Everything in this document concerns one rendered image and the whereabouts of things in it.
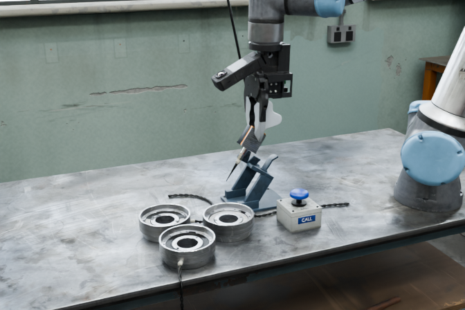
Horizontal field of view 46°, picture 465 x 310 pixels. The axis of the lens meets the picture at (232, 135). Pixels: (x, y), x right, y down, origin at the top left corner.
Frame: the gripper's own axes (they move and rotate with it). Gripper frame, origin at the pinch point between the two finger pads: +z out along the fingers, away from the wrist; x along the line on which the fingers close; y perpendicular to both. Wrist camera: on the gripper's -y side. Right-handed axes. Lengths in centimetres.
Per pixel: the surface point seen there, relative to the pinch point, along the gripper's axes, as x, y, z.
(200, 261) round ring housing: -22.4, -20.2, 15.4
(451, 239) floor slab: 77, 144, 92
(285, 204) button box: -12.6, 1.9, 11.9
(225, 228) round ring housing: -15.6, -12.6, 13.4
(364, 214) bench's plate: -15.5, 20.0, 15.8
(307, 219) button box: -17.0, 4.9, 13.9
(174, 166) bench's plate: 29.2, -10.0, 16.9
